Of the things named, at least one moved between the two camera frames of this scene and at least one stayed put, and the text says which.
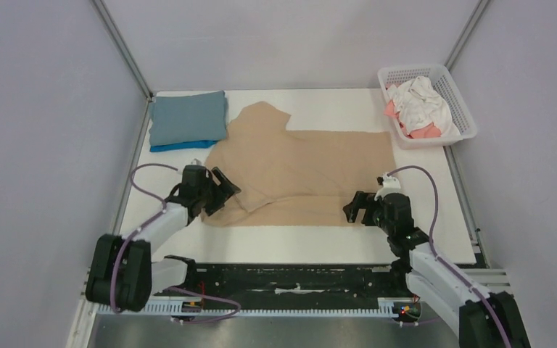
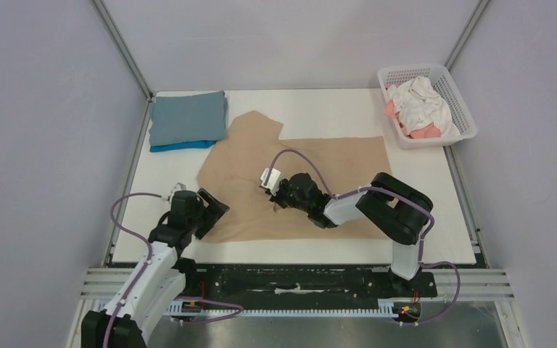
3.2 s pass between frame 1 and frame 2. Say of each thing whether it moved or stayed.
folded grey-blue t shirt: stayed
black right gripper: moved
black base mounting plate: stayed
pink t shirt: stayed
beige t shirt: moved
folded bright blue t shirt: stayed
